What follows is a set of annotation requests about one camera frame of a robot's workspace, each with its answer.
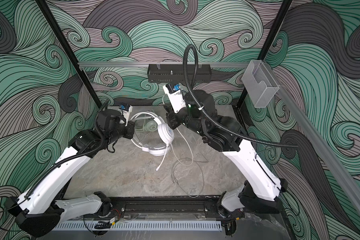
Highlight grey white headphone cable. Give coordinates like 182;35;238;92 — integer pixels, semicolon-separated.
169;127;209;199

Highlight black perforated wall tray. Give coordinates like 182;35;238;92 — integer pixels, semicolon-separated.
147;64;212;85

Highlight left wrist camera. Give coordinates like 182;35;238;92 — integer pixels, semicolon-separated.
119;104;133;121

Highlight white headphones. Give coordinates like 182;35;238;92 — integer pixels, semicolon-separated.
130;111;175;171

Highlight black frame post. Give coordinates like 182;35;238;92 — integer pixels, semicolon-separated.
35;0;102;109
237;1;292;111

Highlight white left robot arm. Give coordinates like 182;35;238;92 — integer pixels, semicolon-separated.
5;104;135;238

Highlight aluminium wall rail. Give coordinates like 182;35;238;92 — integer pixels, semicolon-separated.
78;61;249;69

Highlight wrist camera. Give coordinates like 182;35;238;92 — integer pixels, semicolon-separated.
119;104;133;121
163;84;186;114

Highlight clear plastic wall bin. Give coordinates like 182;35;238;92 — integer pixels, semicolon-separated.
242;60;279;108

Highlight black frame post left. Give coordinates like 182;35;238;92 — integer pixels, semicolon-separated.
35;0;102;109

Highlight black frame post right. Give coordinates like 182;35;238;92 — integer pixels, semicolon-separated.
237;1;292;111

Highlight mint green headphones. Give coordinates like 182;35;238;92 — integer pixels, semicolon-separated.
135;117;158;133

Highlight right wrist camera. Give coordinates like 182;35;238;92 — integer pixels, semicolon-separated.
163;84;186;114

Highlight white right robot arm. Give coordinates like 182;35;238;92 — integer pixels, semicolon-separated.
163;85;288;214

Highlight white slotted cable duct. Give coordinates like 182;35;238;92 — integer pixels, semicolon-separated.
54;220;223;232

